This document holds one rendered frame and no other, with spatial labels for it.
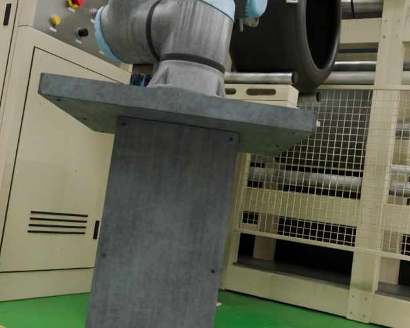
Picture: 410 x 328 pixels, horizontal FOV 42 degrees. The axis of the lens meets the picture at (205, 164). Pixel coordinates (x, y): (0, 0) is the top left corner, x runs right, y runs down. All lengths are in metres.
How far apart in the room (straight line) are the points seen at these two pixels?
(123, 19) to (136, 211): 0.47
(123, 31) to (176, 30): 0.16
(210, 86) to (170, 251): 0.36
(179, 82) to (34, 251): 1.01
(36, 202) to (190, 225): 0.93
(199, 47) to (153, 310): 0.55
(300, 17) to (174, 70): 0.87
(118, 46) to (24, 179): 0.71
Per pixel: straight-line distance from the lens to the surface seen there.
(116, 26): 1.31
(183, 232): 1.06
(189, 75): 1.14
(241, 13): 1.49
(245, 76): 2.02
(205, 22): 1.18
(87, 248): 2.13
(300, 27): 1.94
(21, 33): 1.89
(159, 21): 1.23
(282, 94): 1.91
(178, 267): 1.07
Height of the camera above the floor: 0.41
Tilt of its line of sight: 4 degrees up
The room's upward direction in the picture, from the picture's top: 8 degrees clockwise
